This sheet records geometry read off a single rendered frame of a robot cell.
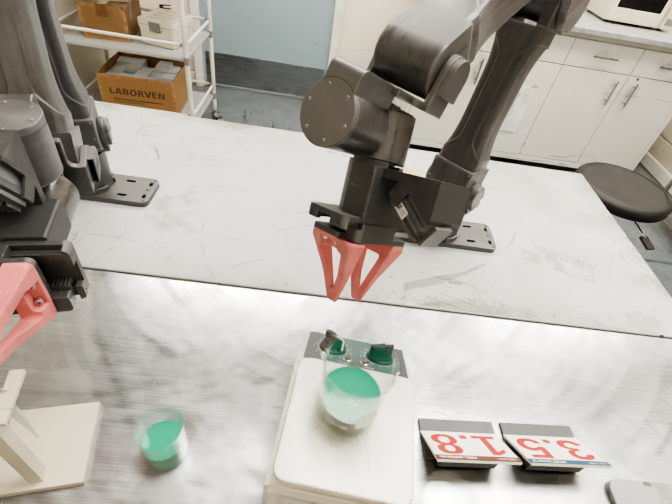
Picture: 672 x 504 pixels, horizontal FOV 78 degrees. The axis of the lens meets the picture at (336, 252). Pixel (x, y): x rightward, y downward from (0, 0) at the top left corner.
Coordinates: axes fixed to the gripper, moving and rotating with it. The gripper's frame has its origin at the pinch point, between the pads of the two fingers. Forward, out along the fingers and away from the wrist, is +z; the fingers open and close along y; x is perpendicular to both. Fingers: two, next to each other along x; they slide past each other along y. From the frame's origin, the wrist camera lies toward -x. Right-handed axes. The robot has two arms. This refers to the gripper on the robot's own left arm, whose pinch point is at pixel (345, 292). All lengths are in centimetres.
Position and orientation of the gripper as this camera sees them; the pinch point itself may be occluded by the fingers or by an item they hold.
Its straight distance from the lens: 46.6
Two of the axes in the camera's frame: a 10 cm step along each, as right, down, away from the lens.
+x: -5.8, -3.1, 7.5
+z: -2.2, 9.5, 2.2
